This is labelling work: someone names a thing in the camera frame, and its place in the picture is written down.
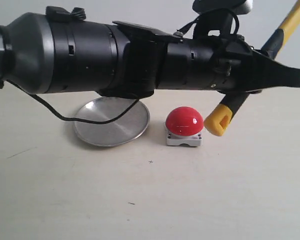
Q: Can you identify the black camera cable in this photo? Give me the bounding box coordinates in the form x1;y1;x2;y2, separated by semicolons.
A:
4;79;141;125

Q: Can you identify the yellow black claw hammer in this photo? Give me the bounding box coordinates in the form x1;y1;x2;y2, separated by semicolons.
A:
204;0;300;137

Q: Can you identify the round stainless steel plate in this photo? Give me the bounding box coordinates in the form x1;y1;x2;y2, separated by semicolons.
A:
73;97;150;147

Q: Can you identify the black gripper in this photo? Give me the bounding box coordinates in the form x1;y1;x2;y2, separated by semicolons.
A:
156;36;300;92

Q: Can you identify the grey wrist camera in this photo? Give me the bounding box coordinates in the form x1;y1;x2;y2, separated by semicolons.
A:
192;0;253;39

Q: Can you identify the red dome push button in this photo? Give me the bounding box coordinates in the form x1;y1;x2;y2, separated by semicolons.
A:
164;106;204;147

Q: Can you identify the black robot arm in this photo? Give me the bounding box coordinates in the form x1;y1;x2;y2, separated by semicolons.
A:
0;6;300;99

